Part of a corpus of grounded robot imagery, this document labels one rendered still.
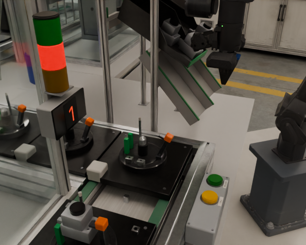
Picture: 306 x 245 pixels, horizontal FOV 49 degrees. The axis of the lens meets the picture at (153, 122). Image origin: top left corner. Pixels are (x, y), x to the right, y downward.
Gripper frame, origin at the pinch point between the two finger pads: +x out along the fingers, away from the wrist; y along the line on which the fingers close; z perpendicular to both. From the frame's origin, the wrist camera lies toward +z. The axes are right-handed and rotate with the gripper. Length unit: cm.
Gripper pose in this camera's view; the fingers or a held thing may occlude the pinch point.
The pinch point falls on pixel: (225, 71)
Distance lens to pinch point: 84.6
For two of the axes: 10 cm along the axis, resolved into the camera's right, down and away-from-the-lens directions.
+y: -3.5, 4.8, -8.1
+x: 0.1, 8.6, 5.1
